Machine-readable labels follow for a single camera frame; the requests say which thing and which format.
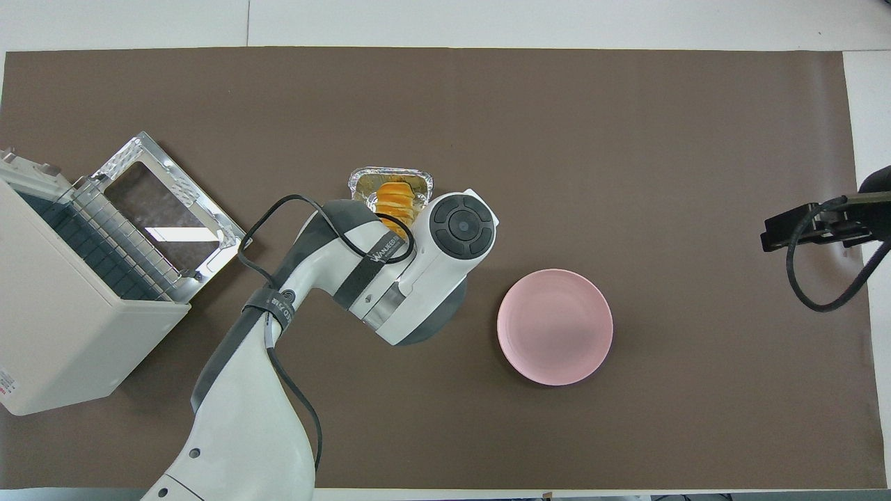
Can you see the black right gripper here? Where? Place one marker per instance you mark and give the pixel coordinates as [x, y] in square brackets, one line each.
[839, 223]

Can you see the sliced golden bread loaf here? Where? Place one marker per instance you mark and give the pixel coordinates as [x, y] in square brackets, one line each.
[395, 198]

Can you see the aluminium foil tray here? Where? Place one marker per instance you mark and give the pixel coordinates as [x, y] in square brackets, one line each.
[369, 177]

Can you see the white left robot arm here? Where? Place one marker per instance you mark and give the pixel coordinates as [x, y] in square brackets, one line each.
[243, 431]

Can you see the glass oven door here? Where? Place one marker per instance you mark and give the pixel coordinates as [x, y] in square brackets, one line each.
[174, 223]

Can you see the white toaster oven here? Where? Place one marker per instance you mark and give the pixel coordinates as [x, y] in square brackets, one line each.
[62, 334]

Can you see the brown table mat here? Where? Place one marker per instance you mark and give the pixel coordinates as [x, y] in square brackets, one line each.
[557, 139]

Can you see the pink round plate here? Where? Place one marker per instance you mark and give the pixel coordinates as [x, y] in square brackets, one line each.
[555, 327]

